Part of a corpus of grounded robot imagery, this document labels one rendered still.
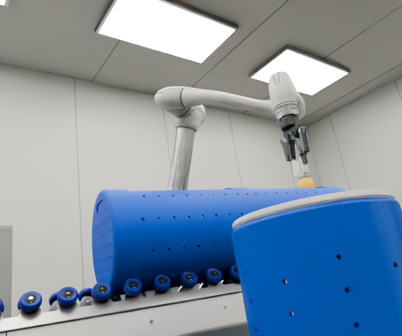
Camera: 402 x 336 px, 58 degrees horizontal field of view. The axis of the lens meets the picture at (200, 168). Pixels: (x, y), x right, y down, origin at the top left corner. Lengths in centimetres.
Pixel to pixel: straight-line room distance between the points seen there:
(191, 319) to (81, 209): 306
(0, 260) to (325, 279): 206
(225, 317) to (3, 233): 168
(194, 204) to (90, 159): 318
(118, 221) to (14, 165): 304
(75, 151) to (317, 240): 371
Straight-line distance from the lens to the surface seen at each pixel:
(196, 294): 99
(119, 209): 94
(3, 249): 240
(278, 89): 153
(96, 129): 431
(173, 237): 95
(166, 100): 179
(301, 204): 55
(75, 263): 382
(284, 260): 54
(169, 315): 95
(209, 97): 169
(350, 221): 55
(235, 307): 103
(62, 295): 91
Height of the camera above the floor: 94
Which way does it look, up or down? 18 degrees up
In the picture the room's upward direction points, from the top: 9 degrees counter-clockwise
